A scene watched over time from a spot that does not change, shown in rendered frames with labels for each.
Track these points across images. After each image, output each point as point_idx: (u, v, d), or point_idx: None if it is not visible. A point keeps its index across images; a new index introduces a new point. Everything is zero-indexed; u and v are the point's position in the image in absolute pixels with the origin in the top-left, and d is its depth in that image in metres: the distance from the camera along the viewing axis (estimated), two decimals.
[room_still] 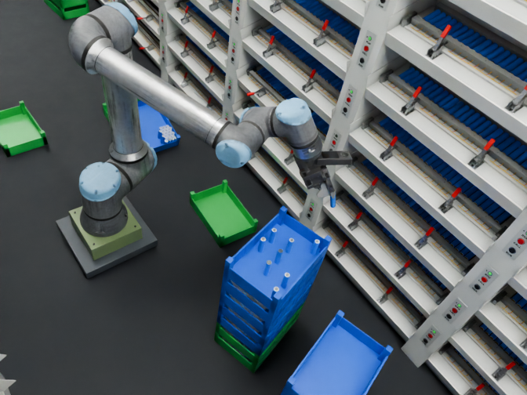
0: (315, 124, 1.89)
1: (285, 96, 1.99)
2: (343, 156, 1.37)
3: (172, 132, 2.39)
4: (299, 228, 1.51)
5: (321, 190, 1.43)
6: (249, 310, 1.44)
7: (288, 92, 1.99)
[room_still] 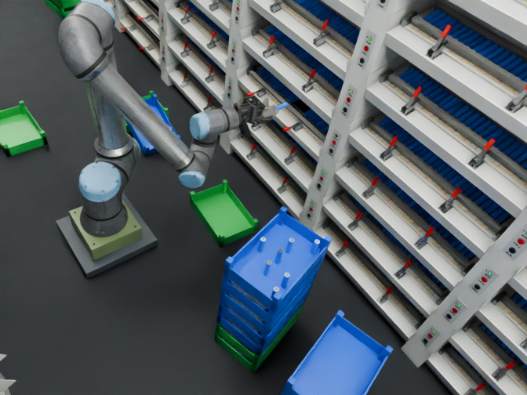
0: (315, 124, 1.89)
1: (285, 96, 1.99)
2: (241, 129, 1.79)
3: (172, 132, 2.39)
4: (299, 228, 1.51)
5: (262, 103, 1.77)
6: (249, 310, 1.44)
7: (288, 92, 1.99)
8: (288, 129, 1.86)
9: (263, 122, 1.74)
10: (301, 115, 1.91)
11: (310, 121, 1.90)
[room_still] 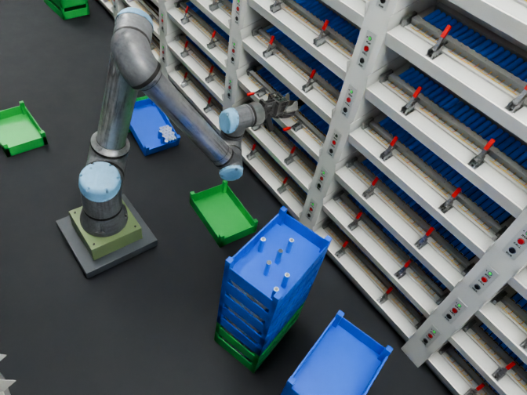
0: (315, 124, 1.89)
1: (285, 96, 1.99)
2: (264, 124, 1.89)
3: (172, 132, 2.39)
4: (299, 228, 1.51)
5: (284, 98, 1.87)
6: (249, 310, 1.44)
7: (288, 92, 1.99)
8: (288, 129, 1.86)
9: (285, 117, 1.84)
10: (301, 115, 1.91)
11: (310, 121, 1.90)
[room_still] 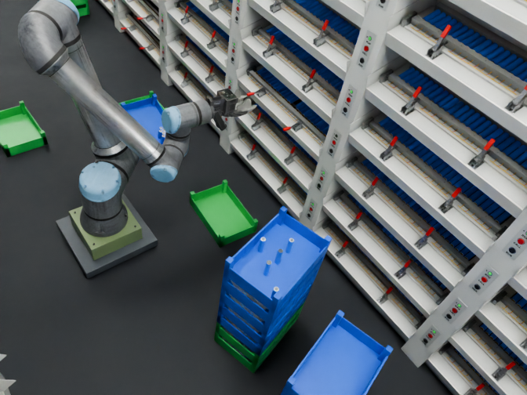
0: (315, 124, 1.89)
1: (285, 96, 1.99)
2: (215, 122, 1.78)
3: None
4: (299, 228, 1.51)
5: (234, 94, 1.76)
6: (249, 310, 1.44)
7: (288, 92, 1.99)
8: (288, 129, 1.86)
9: (236, 116, 1.73)
10: (301, 115, 1.91)
11: (310, 121, 1.90)
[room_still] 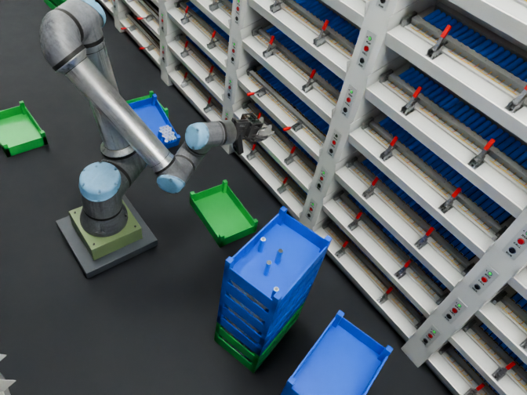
0: (315, 124, 1.89)
1: (285, 96, 1.99)
2: (234, 146, 1.75)
3: (172, 132, 2.39)
4: (299, 228, 1.51)
5: None
6: (249, 310, 1.44)
7: (288, 92, 1.99)
8: (288, 129, 1.86)
9: (258, 140, 1.72)
10: (301, 115, 1.91)
11: (310, 121, 1.90)
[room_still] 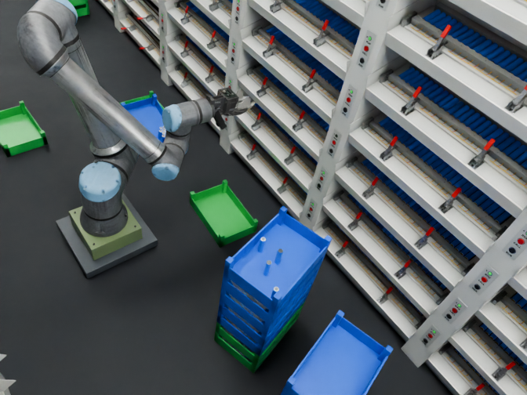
0: (318, 122, 1.90)
1: (288, 94, 1.99)
2: (216, 121, 1.79)
3: None
4: (299, 228, 1.51)
5: (236, 94, 1.76)
6: (249, 310, 1.44)
7: (292, 91, 2.00)
8: (303, 116, 1.86)
9: (237, 114, 1.73)
10: (305, 113, 1.91)
11: (313, 119, 1.90)
